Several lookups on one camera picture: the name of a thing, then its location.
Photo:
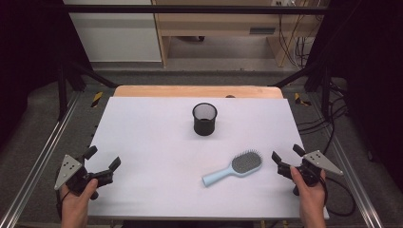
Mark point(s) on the white cabinet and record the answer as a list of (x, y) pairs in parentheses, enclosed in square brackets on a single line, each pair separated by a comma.
[(117, 38)]

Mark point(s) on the black horizontal frame bar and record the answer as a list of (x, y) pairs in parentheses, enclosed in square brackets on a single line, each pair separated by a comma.
[(190, 9)]

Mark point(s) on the black metal frame stand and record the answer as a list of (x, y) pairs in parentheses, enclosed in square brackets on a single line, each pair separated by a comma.
[(325, 91), (62, 95)]

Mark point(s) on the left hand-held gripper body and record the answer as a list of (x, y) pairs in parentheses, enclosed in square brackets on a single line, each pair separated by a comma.
[(68, 169)]

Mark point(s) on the person's left hand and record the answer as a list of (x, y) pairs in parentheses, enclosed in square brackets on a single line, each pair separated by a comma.
[(76, 204)]

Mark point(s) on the black curtain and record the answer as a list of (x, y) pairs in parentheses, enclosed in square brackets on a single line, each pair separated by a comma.
[(28, 47), (370, 63)]

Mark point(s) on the light wooden desk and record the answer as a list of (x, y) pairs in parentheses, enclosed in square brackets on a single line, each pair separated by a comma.
[(215, 22)]

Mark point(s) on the wooden table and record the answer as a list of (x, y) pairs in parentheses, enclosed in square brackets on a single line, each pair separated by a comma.
[(190, 91)]

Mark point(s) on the person's right hand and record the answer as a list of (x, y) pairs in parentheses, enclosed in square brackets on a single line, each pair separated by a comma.
[(312, 199)]

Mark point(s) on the white table board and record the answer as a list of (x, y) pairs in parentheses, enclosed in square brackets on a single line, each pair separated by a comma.
[(152, 152)]

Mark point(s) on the light blue hairbrush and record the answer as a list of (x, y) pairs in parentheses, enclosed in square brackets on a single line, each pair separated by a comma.
[(245, 163)]

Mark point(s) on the black mesh cup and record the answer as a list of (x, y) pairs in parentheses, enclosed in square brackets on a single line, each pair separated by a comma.
[(204, 126)]

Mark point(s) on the aluminium rail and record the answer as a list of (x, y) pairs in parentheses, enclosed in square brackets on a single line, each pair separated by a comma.
[(34, 164), (358, 190)]

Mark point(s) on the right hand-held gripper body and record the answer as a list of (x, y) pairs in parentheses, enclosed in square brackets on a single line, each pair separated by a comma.
[(320, 161)]

